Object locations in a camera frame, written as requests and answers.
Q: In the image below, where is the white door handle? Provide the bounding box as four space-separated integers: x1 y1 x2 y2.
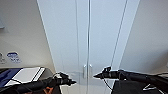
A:
82 64 89 80
87 64 93 79

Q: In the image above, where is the white wardrobe door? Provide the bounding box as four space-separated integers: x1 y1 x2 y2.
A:
88 0 129 94
46 0 90 94

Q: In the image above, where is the white flat board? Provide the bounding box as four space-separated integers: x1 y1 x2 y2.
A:
11 66 46 85

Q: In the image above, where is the blue object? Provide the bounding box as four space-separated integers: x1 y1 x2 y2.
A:
0 68 22 88

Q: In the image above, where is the white wardrobe cabinet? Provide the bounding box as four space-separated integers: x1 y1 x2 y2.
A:
36 0 141 94

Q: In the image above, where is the orange frame stand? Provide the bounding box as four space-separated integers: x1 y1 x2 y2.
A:
44 85 55 94

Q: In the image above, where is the blue white wall sticker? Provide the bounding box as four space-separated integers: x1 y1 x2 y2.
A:
6 51 22 64

